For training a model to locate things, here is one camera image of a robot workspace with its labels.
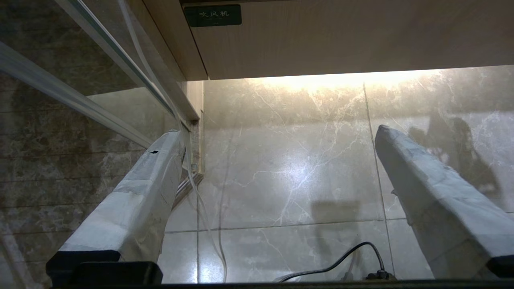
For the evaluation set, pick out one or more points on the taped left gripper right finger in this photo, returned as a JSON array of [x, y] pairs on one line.
[[445, 208]]

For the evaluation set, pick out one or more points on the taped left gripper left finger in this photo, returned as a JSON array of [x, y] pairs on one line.
[[132, 208]]

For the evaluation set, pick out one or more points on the beige wooden drawer front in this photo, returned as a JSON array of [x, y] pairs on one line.
[[361, 36]]

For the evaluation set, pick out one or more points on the green label sign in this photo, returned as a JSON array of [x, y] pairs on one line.
[[213, 15]]

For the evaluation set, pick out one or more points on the framed glass shower door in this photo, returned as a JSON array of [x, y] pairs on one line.
[[60, 120]]

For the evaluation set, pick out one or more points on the beige wooden vanity cabinet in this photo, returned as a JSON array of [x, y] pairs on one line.
[[172, 40]]

